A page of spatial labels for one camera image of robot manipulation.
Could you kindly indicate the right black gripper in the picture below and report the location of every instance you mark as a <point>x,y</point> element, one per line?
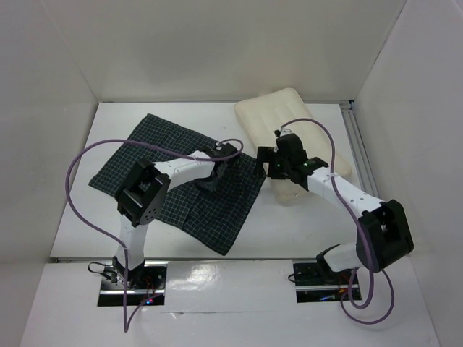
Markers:
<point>262,159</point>

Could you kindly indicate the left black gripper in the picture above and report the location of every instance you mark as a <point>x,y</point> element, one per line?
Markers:
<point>207,186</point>

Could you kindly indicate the dark checked pillowcase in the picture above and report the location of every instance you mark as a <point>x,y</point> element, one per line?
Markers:
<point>214,217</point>

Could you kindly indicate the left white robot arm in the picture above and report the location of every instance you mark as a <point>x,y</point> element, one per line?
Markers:
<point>143,192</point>

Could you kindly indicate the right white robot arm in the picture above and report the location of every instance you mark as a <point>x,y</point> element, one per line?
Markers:
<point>322,181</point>

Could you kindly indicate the aluminium rail frame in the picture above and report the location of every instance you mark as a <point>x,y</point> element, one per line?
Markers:
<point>365,166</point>

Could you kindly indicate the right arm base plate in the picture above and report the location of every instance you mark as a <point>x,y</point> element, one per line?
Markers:
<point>312,286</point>

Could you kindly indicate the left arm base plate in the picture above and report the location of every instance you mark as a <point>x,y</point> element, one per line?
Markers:
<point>147,287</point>

